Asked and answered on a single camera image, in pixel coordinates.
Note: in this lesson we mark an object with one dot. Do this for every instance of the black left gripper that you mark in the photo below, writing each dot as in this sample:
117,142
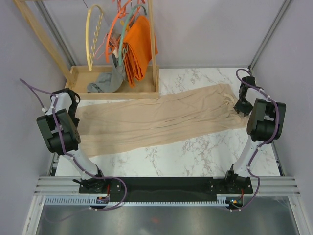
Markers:
76,122

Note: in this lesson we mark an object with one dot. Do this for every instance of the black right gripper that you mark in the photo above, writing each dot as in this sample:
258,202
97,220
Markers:
238,107

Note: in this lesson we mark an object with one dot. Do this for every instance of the beige trousers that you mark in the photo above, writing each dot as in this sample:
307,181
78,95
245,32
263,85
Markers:
117,127

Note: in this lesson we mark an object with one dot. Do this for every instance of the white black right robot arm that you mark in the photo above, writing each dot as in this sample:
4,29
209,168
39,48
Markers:
265,123

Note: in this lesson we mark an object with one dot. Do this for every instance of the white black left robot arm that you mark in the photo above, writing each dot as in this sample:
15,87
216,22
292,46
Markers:
58,127

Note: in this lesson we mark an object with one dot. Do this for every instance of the pink thin hanger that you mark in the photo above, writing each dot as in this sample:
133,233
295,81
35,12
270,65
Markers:
100,51

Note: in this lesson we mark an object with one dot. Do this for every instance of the teal plastic hanger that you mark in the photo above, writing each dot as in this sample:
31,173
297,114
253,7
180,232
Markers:
127,20

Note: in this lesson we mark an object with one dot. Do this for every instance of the orange plastic hanger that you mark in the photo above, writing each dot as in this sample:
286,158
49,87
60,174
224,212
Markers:
111,44

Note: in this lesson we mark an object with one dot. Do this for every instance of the wooden clothes rack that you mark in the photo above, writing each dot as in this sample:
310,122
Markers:
78,77

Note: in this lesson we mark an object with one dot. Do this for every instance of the grey garment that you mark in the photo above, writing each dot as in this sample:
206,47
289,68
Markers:
109,82

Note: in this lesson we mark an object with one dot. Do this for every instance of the orange cloth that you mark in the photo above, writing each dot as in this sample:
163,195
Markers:
139,54

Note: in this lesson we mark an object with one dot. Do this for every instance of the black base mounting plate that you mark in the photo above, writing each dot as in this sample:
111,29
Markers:
166,189

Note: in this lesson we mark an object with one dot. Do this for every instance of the aluminium frame rail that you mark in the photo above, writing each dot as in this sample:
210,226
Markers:
269,186

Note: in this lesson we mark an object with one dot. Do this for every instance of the grey slotted cable duct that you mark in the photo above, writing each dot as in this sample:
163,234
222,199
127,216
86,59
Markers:
106,201

